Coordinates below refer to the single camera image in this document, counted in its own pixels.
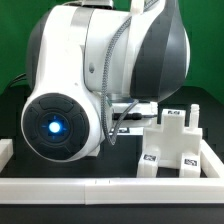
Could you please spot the white border fence frame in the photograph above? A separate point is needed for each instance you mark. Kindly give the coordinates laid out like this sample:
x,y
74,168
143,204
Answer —
x,y
209,189

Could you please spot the white chair seat block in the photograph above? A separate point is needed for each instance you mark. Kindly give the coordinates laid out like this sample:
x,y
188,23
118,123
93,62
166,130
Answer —
x,y
171,138

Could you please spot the white flat chair panel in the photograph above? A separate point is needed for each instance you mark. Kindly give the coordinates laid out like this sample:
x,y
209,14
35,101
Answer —
x,y
136,131

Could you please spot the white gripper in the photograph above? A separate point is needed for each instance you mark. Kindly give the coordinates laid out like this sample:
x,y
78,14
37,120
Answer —
x,y
139,116

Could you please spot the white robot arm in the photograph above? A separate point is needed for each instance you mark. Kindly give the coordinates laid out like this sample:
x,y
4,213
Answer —
x,y
80,57

